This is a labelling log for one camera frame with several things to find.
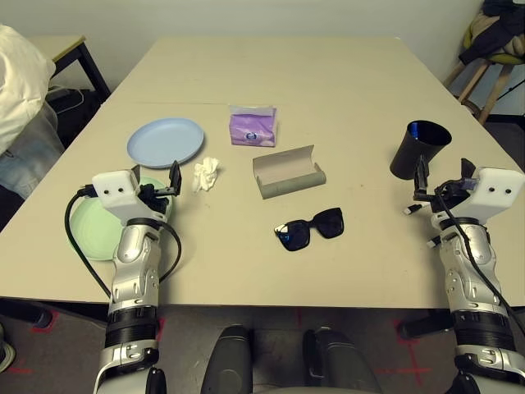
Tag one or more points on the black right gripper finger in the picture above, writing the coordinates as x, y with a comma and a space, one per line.
467, 169
421, 178

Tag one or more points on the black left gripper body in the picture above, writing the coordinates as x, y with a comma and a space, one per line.
158, 201

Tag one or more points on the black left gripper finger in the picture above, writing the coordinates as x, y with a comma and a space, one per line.
175, 178
136, 173

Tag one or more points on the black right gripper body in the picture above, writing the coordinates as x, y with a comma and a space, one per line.
449, 195

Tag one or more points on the white tissue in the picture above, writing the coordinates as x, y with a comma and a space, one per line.
207, 172

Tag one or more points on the white pen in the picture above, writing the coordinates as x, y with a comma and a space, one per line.
409, 211
432, 242

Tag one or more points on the light green plate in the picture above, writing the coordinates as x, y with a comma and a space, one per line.
92, 230

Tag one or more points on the black sunglasses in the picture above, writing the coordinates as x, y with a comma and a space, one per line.
328, 223

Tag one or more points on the grey glasses case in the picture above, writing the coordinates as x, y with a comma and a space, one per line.
287, 184

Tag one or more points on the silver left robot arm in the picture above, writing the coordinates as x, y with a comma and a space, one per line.
133, 262

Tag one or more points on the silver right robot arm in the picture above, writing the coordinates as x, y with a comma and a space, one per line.
471, 262

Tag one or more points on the black cup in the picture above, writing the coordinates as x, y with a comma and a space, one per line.
410, 160

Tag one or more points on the light blue plate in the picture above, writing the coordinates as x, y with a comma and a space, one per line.
164, 139

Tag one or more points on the blue pen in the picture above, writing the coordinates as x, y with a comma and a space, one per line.
415, 132

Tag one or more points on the black bag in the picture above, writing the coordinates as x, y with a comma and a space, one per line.
78, 115

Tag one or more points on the wooden stool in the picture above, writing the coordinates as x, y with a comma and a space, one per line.
471, 80

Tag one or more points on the purple tissue pack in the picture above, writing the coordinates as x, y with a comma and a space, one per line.
252, 129

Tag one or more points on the yellow-green cushion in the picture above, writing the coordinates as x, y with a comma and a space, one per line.
510, 59

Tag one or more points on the black table foot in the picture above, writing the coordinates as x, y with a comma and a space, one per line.
426, 324
24, 314

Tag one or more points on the dark jacket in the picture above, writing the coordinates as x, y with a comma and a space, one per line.
492, 37

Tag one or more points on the bystander in white jacket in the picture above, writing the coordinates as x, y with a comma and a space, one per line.
20, 82

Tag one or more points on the dark grey robot left leg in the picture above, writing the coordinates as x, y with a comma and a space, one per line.
227, 361

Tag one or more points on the dark grey robot leg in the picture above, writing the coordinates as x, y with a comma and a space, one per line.
340, 361
227, 361

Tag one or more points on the red floor tape mark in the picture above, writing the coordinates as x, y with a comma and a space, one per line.
412, 370
20, 371

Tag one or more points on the dark grey robot right leg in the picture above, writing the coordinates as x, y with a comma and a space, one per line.
340, 361

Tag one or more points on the white black sneaker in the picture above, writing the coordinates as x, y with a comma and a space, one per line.
6, 353

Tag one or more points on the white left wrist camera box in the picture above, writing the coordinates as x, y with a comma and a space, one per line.
115, 191

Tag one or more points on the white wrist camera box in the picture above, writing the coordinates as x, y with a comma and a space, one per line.
115, 191
498, 189

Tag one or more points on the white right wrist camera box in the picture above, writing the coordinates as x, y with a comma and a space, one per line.
498, 189

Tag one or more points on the side table with black frame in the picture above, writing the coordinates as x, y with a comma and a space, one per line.
61, 43

